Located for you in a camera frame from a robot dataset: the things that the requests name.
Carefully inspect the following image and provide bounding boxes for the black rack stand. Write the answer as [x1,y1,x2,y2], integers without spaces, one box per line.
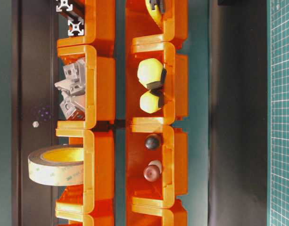
[11,0,58,226]

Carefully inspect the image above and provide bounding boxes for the yellow black screwdriver short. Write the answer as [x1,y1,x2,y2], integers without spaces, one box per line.
[140,89,171,114]

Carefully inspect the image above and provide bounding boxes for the yellow black screwdriver long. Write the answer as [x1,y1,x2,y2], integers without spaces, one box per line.
[137,58,167,90]

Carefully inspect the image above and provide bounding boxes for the upper orange bin with tape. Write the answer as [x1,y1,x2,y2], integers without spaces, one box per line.
[56,129,115,217]

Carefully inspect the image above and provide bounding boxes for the lower orange bin yellow screwdrivers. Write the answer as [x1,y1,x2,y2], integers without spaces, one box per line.
[125,42,189,125]

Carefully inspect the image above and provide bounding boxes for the lower orange bin with knife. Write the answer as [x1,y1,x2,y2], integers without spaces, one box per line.
[125,0,188,49]

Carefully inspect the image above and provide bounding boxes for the white double-sided tape roll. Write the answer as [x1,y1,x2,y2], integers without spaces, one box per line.
[28,145,84,186]

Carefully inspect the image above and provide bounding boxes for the yellow utility knife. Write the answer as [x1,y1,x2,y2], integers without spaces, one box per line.
[145,0,165,29]

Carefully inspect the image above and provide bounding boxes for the upper orange bin with profiles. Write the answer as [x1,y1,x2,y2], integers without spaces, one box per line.
[58,0,116,55]

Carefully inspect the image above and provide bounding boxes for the black aluminium profile front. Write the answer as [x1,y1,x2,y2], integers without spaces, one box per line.
[67,18,84,36]

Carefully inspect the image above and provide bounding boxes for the black aluminium profile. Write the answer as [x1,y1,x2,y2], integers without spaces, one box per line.
[67,18,84,36]
[56,0,84,17]

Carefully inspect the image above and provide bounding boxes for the black aluminium profile rear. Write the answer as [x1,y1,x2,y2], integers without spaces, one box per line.
[56,0,84,17]

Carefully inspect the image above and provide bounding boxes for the green cutting mat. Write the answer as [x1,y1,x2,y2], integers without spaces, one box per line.
[267,0,289,226]

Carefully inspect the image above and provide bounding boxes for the black handle tool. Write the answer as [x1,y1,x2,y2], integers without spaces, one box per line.
[145,134,162,150]

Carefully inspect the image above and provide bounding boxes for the lower orange bin dark handles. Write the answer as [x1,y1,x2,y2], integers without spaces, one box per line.
[126,125,188,209]

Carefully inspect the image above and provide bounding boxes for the red white handle tool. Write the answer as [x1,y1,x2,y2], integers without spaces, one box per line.
[143,160,163,182]

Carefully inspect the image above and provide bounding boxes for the grey corner bracket middle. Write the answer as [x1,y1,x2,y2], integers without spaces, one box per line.
[54,79,85,96]

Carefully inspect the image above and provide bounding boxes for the grey corner bracket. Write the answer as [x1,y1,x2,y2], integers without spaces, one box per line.
[60,95,85,121]
[63,57,86,83]
[54,79,85,96]

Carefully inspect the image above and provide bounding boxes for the grey corner bracket bottom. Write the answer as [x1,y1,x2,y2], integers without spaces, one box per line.
[60,95,85,121]

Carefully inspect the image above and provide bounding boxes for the grey corner bracket top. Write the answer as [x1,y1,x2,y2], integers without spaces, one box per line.
[63,57,86,83]

